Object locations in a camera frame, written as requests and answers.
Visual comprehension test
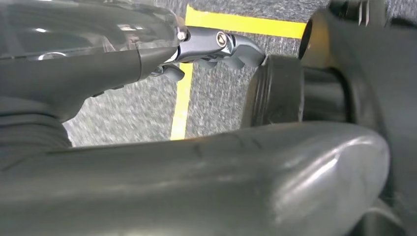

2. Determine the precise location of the dark robot leg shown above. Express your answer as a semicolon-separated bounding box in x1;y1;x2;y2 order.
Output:
241;0;417;236

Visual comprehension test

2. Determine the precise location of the yellow floor tape square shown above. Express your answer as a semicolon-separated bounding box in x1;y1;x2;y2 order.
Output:
170;4;307;141

